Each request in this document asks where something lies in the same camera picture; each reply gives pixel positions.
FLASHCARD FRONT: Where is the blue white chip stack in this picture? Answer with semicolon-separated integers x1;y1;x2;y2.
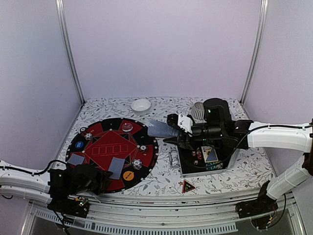
84;133;93;141

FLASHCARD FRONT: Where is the front aluminium rail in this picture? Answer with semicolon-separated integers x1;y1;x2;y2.
21;189;309;235

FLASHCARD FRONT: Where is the aluminium frame post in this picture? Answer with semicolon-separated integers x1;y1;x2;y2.
240;0;269;106
55;0;86;106

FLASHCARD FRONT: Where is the red black 100 chip stack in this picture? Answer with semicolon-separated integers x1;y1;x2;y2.
139;145;148;154

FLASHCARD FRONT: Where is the aluminium poker chip case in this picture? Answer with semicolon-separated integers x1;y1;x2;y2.
169;146;240;177

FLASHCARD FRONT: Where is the dealt blue playing cards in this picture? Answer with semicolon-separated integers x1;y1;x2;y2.
109;157;125;180

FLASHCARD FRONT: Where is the orange big blind button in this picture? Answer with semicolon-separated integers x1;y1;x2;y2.
123;171;134;181

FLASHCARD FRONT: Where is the white ceramic bowl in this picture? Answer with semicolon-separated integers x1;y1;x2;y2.
131;99;152;116

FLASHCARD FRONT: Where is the boxed card deck ace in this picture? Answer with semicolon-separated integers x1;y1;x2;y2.
201;146;218;163

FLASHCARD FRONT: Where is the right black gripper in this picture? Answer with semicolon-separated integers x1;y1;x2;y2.
164;122;224;150

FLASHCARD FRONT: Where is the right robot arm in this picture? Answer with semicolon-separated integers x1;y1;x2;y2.
164;98;313;213

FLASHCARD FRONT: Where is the lower poker chip row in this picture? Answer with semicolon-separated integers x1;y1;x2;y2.
205;163;224;171

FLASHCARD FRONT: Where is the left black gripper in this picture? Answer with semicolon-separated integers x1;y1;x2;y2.
72;167;112;196

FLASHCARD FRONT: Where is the red black triangle card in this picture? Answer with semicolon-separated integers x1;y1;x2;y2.
182;180;196;193

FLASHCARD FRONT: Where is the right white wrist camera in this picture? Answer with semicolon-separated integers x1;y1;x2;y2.
166;114;194;135

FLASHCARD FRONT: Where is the left aluminium frame post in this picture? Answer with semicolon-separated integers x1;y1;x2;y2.
55;0;86;106

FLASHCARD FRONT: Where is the blue small blind button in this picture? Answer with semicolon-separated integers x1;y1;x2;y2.
75;141;84;149

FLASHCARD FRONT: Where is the red dice group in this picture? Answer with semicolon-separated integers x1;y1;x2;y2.
191;150;203;165

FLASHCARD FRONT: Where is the right aluminium frame post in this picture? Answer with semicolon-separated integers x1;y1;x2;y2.
240;0;269;106

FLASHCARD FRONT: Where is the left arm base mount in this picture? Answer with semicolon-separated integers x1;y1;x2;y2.
47;196;90;218

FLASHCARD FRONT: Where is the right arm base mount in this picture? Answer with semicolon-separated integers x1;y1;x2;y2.
235;195;278;218

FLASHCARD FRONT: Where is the striped grey white cup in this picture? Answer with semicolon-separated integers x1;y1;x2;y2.
191;102;204;120

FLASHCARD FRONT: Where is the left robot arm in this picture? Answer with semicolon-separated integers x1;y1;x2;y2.
0;160;113;212

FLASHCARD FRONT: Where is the round red black poker mat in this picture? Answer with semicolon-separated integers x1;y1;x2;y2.
66;118;158;193

